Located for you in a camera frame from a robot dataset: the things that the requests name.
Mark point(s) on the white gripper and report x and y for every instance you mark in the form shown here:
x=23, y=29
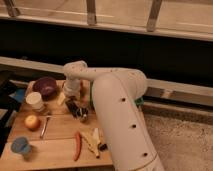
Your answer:
x=71, y=88

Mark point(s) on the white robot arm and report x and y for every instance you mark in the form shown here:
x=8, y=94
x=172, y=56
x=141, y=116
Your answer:
x=114, y=92

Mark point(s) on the small metal cup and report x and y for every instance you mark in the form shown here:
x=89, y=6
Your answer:
x=82, y=114

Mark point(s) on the white plastic cup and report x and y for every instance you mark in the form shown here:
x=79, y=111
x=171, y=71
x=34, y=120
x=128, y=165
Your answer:
x=34, y=99

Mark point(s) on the blue plastic cup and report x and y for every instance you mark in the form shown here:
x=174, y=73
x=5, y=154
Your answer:
x=21, y=146

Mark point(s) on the purple bowl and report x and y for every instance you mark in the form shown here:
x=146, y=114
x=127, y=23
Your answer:
x=46, y=86

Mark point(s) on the metal spoon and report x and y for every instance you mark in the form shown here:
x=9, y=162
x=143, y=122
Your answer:
x=45, y=126

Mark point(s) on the red chili pepper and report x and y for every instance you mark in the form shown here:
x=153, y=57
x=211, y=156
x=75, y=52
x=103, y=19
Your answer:
x=78, y=146

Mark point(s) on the red yellow apple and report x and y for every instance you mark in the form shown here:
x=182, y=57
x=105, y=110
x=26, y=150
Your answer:
x=32, y=122

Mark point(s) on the blue cloth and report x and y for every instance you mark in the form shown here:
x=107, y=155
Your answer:
x=19, y=95

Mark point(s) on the green plastic tray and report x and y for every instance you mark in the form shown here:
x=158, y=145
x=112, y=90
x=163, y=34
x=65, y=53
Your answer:
x=138, y=101

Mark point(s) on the black handled dish brush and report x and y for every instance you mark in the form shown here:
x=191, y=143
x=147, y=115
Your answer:
x=103, y=147

